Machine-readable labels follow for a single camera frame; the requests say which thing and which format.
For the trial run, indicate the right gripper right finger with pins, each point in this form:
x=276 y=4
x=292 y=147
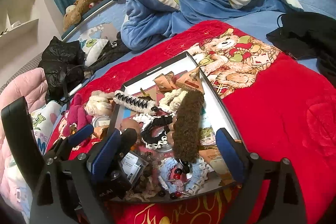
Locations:
x=270 y=186

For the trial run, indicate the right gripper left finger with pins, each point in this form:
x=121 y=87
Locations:
x=65 y=191

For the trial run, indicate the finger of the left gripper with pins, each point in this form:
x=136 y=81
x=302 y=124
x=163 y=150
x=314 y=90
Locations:
x=72 y=141
x=128 y=139

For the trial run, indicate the brown capybara toy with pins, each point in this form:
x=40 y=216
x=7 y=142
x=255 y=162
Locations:
x=130 y=123

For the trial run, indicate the black card packet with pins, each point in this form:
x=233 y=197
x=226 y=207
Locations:
x=133 y=166

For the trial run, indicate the brown fuzzy hair clip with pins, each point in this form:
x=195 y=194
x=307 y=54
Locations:
x=186 y=127

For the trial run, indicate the magenta plush bunny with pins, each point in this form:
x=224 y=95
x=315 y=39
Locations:
x=76 y=118

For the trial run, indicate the white black hair claw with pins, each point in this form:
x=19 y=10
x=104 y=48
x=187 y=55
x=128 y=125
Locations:
x=134 y=103

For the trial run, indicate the cream plush rabbit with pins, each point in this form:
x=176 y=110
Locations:
x=100 y=103

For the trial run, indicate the black cardboard box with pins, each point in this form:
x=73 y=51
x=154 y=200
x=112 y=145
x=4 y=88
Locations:
x=166 y=178

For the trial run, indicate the white monsters pillow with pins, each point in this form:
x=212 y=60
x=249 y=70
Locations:
x=27 y=136

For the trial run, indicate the black puffer jacket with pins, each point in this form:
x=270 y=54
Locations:
x=63 y=65

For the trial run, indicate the red plush blanket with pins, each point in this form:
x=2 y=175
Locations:
x=289 y=111

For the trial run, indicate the small monsters pillow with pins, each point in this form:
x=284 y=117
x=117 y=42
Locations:
x=92 y=49

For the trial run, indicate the brown plush dog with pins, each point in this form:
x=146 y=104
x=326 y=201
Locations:
x=74 y=12

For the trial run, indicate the black clothing pile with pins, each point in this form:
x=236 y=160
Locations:
x=307 y=35

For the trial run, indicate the white wall shelf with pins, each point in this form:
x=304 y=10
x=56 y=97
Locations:
x=16 y=19

